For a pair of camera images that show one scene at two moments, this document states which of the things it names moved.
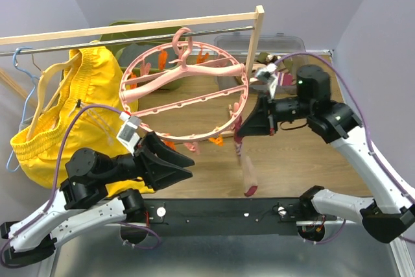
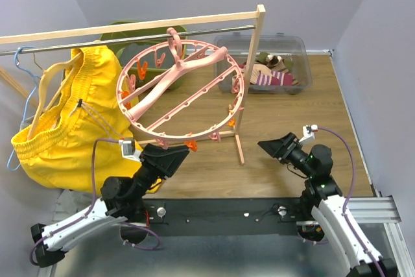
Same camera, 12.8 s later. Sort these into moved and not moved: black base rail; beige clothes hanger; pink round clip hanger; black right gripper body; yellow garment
Moved: black right gripper body
Not moved: black base rail; beige clothes hanger; pink round clip hanger; yellow garment
